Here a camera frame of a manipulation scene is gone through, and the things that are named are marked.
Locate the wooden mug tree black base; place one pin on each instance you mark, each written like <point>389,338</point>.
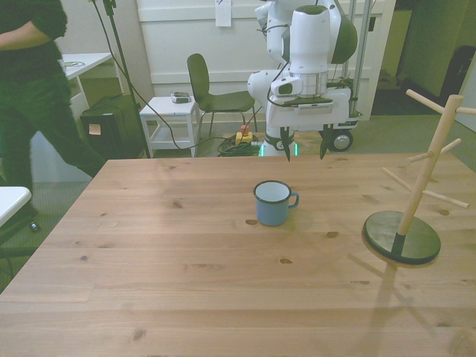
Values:
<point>401,238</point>

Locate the wheeled cart with electronics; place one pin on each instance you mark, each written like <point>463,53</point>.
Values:
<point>342,139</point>

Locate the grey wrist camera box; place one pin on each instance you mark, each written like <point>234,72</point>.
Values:
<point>286,87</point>

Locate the black bag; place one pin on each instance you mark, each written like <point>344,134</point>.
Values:
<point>457,74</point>

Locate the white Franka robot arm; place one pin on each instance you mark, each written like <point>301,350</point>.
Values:
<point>308,44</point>

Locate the person in dark clothes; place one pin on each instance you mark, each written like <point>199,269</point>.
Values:
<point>29,93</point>

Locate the small grey device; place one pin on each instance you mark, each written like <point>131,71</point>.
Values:
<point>180,98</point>

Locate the aluminium frame pole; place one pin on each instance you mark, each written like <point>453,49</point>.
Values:
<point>360,44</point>

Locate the black tripod stand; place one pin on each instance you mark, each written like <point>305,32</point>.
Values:
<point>122,59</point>

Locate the blue enamel mug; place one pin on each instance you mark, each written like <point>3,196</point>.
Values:
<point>273,212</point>

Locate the black box with sticker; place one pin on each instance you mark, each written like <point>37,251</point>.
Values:
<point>111,137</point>

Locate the yellow emergency stop button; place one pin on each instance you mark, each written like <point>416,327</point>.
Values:
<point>244,135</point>

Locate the dark green chair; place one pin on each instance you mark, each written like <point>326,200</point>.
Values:
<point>199,80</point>

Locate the white desk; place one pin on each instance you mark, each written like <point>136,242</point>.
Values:
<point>93,59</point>

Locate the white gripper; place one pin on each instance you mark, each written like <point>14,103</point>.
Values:
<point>316,115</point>

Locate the white rounded table with wheels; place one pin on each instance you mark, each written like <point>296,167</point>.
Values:
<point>11,199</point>

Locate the small white side table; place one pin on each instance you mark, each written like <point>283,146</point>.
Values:
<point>167,108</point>

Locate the white paper sheet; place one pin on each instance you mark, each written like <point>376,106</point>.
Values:
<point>223,15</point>

